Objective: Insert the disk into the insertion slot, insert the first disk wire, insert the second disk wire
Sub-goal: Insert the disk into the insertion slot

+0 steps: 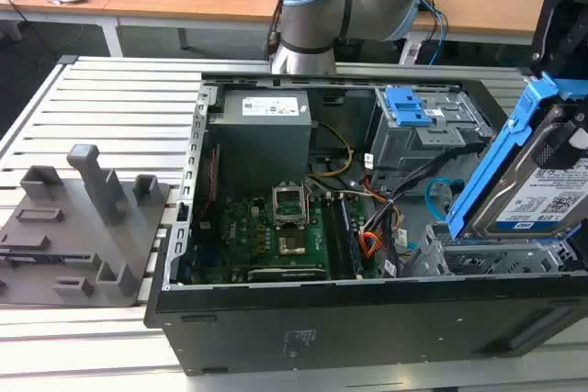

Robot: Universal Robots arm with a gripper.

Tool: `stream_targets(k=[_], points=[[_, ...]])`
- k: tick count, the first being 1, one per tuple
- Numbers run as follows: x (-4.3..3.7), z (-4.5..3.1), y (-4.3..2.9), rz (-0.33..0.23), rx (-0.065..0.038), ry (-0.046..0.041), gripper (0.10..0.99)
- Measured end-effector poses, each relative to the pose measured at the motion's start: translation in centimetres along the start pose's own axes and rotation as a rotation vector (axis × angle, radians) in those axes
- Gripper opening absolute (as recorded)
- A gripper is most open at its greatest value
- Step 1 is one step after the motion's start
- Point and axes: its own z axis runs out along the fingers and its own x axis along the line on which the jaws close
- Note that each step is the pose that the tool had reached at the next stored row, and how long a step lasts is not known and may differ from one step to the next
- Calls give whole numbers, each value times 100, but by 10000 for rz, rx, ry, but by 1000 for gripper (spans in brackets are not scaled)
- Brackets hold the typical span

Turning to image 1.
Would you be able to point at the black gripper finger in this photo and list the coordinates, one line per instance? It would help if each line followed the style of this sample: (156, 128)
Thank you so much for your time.
(562, 29)
(565, 146)

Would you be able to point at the hard disk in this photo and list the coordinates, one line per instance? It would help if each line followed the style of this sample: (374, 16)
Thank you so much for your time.
(528, 199)

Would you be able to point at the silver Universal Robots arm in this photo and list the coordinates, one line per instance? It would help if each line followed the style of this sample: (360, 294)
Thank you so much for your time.
(317, 20)

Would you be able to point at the perforated metal disk bay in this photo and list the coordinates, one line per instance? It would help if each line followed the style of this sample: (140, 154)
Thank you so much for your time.
(487, 259)

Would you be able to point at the grey metal drive cage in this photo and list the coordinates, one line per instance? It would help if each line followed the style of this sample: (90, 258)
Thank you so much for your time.
(413, 148)

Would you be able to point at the blue plastic drive latch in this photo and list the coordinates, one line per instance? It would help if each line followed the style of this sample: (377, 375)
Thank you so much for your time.
(406, 107)

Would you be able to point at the RAM stick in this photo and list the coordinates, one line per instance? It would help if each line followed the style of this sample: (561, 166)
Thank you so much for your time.
(350, 236)

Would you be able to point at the black open PC case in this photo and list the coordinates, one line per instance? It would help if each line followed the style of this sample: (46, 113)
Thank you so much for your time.
(367, 337)

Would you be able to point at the grey power supply unit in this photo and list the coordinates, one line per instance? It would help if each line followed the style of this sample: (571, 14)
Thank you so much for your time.
(262, 144)

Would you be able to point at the graphics card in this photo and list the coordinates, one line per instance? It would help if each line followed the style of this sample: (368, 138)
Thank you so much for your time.
(285, 272)

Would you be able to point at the green motherboard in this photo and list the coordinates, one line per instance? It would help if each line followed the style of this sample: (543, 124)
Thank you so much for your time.
(248, 236)

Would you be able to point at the grey plastic parts rack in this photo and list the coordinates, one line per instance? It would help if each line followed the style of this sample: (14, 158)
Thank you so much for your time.
(69, 245)

